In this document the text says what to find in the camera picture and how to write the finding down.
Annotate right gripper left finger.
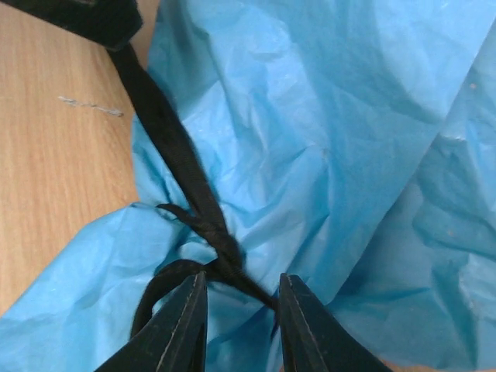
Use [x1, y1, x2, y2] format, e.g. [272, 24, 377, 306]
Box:
[97, 272, 207, 372]

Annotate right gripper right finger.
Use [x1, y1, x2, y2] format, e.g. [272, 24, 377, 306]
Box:
[279, 274, 390, 372]

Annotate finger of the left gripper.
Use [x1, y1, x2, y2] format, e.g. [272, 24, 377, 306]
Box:
[15, 0, 143, 50]

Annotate black ribbon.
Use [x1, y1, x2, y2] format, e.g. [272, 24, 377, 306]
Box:
[108, 45, 279, 336]

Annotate blue wrapping paper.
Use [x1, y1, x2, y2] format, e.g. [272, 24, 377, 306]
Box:
[1, 1, 495, 371]

